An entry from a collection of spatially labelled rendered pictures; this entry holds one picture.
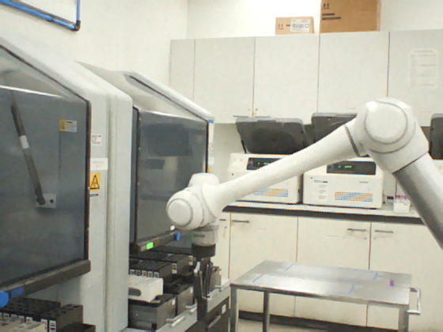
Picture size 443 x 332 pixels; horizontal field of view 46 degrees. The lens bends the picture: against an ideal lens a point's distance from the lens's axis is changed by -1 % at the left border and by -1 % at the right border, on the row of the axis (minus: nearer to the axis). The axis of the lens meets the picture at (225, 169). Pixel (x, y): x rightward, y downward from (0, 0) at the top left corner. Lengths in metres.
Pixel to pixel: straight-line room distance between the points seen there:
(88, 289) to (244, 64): 3.11
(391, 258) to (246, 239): 1.05
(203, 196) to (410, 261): 2.62
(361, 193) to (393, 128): 2.57
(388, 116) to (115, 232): 0.81
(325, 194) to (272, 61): 1.15
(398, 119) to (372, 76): 2.86
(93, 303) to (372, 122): 0.86
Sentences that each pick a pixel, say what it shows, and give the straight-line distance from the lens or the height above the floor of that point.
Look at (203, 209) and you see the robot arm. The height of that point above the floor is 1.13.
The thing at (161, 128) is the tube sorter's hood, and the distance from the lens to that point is 1.77.
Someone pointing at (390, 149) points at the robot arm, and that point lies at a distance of 1.29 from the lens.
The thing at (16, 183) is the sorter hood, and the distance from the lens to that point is 1.18.
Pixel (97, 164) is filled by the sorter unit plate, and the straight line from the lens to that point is 1.45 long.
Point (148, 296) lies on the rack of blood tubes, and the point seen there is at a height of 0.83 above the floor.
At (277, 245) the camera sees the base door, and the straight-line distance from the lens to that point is 3.95.
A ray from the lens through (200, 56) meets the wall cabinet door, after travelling 4.45.
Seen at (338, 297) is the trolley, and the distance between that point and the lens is 1.82.
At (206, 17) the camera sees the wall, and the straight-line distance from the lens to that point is 4.88.
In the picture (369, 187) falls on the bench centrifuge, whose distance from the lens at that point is 3.81.
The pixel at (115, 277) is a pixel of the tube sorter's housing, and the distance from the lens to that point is 1.59.
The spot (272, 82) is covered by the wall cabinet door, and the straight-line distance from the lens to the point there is 4.23.
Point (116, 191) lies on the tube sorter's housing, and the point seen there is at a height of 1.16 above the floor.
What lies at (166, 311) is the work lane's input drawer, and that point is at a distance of 1.72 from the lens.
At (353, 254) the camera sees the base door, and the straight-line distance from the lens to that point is 3.86.
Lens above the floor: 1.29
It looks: 2 degrees down
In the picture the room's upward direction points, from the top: 2 degrees clockwise
